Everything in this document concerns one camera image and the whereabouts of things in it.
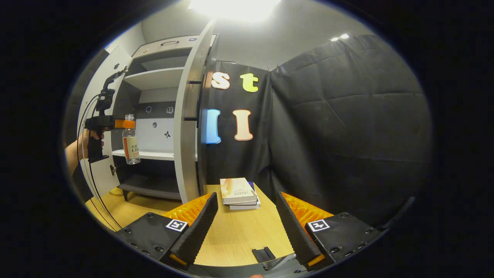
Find large ceiling light panel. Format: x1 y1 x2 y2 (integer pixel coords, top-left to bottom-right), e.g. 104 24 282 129
188 0 282 22

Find black door handle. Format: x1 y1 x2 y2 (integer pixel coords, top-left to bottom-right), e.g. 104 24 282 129
184 73 205 128

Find white and orange book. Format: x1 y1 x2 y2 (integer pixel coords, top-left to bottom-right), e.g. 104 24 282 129
220 178 258 205

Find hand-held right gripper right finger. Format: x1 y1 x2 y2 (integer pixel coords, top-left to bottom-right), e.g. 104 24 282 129
276 191 384 271

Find small black plastic bracket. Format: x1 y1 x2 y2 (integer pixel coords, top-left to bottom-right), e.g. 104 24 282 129
252 247 276 263

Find white cabinet shelf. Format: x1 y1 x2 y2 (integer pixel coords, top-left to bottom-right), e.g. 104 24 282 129
112 149 176 161
123 67 185 91

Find clear bottle with orange label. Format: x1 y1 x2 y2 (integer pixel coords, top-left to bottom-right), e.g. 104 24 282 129
122 114 141 165

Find white paperback book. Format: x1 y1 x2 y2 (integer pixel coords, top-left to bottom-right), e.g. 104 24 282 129
229 193 261 210

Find grey cabinet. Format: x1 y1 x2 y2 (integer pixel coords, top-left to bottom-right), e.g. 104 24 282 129
110 34 220 201

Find grey cabinet door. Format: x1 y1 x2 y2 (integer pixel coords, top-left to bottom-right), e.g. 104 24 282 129
78 46 134 197
173 19 217 204

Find black backdrop cloth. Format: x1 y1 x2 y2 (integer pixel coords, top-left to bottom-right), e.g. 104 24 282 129
64 34 433 228

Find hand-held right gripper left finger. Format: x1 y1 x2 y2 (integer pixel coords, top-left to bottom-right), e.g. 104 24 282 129
116 192 219 271

